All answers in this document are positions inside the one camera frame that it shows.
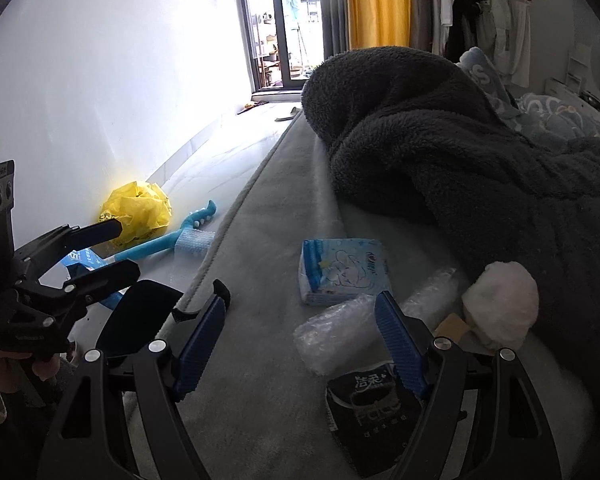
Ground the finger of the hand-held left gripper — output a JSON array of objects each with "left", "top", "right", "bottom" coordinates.
[
  {"left": 10, "top": 259, "right": 142, "bottom": 322},
  {"left": 12, "top": 219, "right": 124, "bottom": 286}
]

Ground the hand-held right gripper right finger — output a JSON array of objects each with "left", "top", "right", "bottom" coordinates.
[{"left": 374, "top": 290, "right": 563, "bottom": 480}]

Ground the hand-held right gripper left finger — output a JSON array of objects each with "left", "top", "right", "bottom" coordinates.
[{"left": 37, "top": 279, "right": 231, "bottom": 480}]

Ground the blue snack bag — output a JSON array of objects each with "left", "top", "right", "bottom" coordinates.
[{"left": 62, "top": 247, "right": 131, "bottom": 312}]

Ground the black trash bin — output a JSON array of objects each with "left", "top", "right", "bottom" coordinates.
[{"left": 96, "top": 280, "right": 187, "bottom": 361}]

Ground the brown cardboard tube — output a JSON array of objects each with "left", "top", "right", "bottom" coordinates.
[{"left": 432, "top": 312, "right": 497, "bottom": 357}]

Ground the black tissue pack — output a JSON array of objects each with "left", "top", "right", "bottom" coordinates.
[{"left": 325, "top": 360, "right": 431, "bottom": 478}]

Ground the person's left hand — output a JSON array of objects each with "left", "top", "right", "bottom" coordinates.
[{"left": 27, "top": 351, "right": 62, "bottom": 386}]

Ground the yellow plastic bag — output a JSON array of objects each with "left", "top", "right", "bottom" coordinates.
[{"left": 99, "top": 180, "right": 173, "bottom": 249}]

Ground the crumpled clear plastic wrap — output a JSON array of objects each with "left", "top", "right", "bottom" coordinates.
[{"left": 294, "top": 266, "right": 461, "bottom": 377}]

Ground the clear bubble wrap sheet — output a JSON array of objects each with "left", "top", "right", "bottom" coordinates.
[{"left": 174, "top": 230, "right": 216, "bottom": 260}]

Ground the blue and white tissue pack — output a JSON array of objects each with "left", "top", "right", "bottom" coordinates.
[{"left": 298, "top": 238, "right": 393, "bottom": 308}]

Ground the white cotton wad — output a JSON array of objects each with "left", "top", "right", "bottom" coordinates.
[{"left": 461, "top": 261, "right": 540, "bottom": 351}]

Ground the grey bed mattress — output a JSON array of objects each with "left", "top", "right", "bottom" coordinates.
[{"left": 125, "top": 110, "right": 600, "bottom": 480}]

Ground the dark grey fleece blanket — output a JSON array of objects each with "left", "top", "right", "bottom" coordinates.
[{"left": 301, "top": 46, "right": 600, "bottom": 361}]

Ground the light blue patterned quilt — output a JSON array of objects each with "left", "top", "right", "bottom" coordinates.
[{"left": 455, "top": 47, "right": 600, "bottom": 142}]

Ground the white shelf unit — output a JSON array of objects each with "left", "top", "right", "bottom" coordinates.
[{"left": 545, "top": 42, "right": 600, "bottom": 122}]

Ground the grey curtain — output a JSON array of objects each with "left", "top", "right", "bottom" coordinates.
[{"left": 319, "top": 0, "right": 350, "bottom": 63}]

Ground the grey hanging garment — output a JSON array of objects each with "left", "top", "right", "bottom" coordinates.
[{"left": 409, "top": 0, "right": 433, "bottom": 53}]

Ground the yellow curtain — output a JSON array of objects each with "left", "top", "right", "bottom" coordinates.
[{"left": 344, "top": 0, "right": 412, "bottom": 51}]

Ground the white hanging coat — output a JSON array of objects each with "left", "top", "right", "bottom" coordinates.
[{"left": 477, "top": 0, "right": 533, "bottom": 88}]

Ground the black hanging garment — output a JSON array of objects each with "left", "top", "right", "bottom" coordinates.
[{"left": 444, "top": 0, "right": 482, "bottom": 60}]

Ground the blue long-handled back scratcher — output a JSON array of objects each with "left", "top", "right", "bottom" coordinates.
[{"left": 107, "top": 200, "right": 217, "bottom": 266}]

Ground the black balcony door frame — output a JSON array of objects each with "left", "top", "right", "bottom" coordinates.
[{"left": 235, "top": 0, "right": 327, "bottom": 95}]

